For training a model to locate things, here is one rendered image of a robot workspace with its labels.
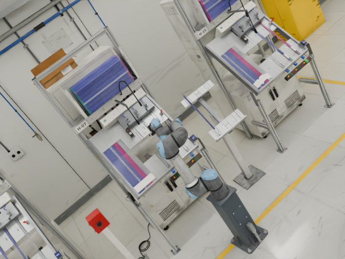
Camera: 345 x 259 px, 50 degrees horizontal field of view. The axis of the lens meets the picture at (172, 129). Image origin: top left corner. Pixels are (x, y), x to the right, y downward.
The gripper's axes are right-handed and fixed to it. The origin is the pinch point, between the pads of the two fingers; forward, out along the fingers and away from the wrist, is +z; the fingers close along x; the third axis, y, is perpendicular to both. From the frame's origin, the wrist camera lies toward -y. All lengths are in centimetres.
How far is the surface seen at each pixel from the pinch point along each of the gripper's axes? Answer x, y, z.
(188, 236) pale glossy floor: 34, -89, 38
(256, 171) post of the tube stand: -59, -89, 37
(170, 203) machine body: 26, -55, 47
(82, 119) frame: 41, 50, -5
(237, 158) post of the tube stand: -48, -66, 22
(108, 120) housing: 23.5, 36.5, 0.8
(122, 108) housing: 6.8, 36.8, 0.9
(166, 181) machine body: 16, -37, 35
